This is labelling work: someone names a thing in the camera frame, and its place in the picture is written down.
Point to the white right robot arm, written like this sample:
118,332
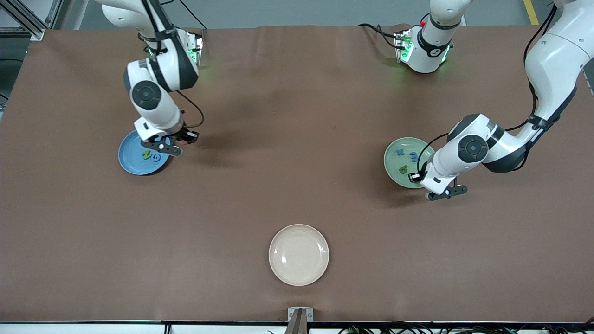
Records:
158,74

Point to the green plate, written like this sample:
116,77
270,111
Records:
394,162

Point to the brown table cover mat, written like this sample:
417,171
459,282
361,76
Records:
278,139

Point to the beige plate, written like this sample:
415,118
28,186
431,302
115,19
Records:
299,255

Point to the blue plate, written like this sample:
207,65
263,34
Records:
132,160

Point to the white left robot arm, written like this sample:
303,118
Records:
552,60

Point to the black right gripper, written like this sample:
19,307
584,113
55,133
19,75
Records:
186,136

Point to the grey metal bracket post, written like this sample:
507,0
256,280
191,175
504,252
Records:
300,320

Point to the white table edge rail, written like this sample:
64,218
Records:
93,328

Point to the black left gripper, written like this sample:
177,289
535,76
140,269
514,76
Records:
414,177

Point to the green foam letter N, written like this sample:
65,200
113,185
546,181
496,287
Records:
147,155

